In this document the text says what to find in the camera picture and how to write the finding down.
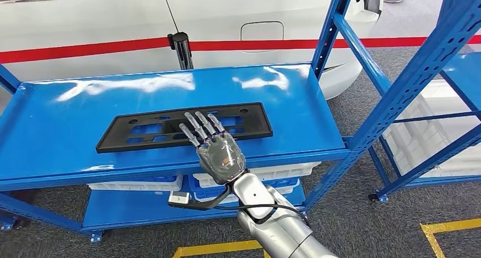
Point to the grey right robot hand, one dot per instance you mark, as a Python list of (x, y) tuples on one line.
[(221, 158)]

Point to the black plastic bracket plate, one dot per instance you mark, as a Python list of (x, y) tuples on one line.
[(120, 136)]

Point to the blue metal shelf rack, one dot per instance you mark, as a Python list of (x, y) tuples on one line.
[(75, 128), (466, 76)]

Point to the yellow floor tape square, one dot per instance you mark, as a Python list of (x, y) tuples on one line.
[(218, 247), (458, 224)]

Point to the red barrier belt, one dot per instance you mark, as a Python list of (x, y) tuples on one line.
[(94, 49)]

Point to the white car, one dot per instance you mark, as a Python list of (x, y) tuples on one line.
[(94, 19)]

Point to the white plastic bin stack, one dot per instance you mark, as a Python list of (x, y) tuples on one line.
[(421, 143)]

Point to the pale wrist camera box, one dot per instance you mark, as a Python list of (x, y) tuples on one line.
[(179, 197)]

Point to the black stanchion post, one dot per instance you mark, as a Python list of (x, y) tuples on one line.
[(182, 49)]

